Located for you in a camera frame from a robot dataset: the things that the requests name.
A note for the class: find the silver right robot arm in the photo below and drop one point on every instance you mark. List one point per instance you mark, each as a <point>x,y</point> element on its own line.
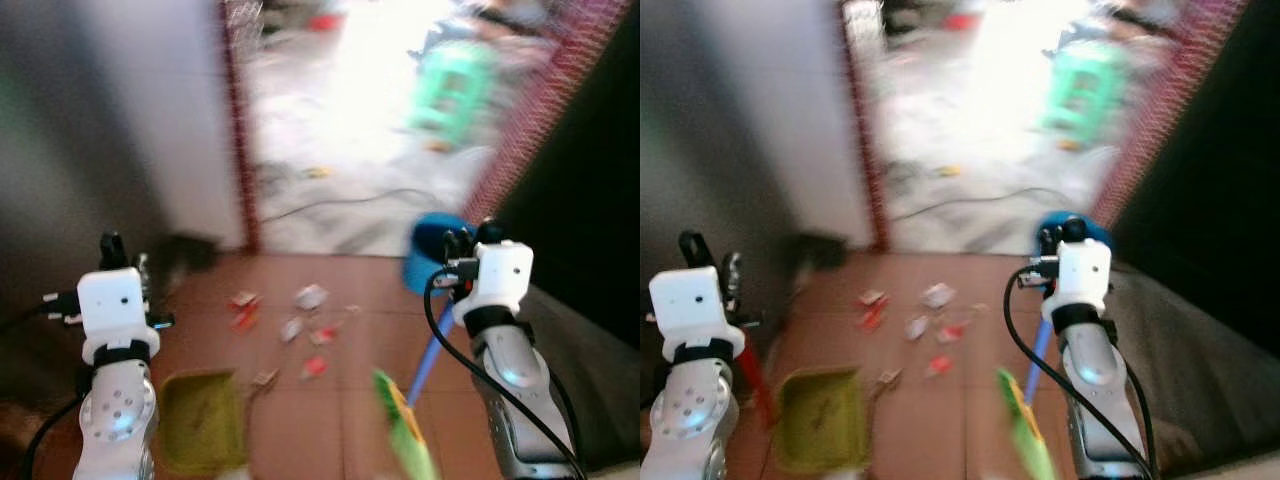
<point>1098,385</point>
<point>520,385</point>

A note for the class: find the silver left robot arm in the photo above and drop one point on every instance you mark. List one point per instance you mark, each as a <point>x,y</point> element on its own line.
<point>115,415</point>
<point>690,420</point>

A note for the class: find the blue plastic bucket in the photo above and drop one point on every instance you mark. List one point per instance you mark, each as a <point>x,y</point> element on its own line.
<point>1099,230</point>
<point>425,262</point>

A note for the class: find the red wrapper scrap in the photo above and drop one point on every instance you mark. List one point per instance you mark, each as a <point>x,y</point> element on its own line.
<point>315,367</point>
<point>950,332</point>
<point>870,319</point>
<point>243,320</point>
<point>938,366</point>
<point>322,335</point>

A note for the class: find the red and white wrapper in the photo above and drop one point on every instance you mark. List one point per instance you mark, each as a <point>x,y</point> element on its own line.
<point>872,297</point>
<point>243,298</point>

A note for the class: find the large white paper scrap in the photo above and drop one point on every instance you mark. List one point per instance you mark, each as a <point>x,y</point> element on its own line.
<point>311,296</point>
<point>938,295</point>

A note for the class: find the tan paper scrap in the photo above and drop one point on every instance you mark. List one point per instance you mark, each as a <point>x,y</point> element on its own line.
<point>887,377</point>
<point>265,377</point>

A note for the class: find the small yellow object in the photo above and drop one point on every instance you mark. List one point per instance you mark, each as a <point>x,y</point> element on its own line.
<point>320,172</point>
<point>948,170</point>

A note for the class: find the small white paper scrap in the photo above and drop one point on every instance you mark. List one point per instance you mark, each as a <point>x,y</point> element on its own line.
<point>916,326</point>
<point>291,328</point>

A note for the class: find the green plastic stool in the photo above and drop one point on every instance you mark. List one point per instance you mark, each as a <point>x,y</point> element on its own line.
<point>1085,92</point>
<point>455,95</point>

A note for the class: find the blurry red object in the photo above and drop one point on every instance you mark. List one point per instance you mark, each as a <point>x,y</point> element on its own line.
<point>960,20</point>
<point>322,20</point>

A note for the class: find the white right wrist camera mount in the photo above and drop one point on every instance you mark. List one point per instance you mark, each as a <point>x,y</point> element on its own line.
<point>1086,270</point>
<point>502,272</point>

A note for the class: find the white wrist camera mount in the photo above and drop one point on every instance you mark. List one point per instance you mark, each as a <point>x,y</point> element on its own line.
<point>502,272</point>
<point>1086,270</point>
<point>688,305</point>
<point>110,300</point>

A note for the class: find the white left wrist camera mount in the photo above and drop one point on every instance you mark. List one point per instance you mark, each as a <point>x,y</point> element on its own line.
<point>688,305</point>
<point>110,300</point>

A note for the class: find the red patterned door frame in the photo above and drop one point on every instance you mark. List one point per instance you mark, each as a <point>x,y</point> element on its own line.
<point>868,150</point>
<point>240,150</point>

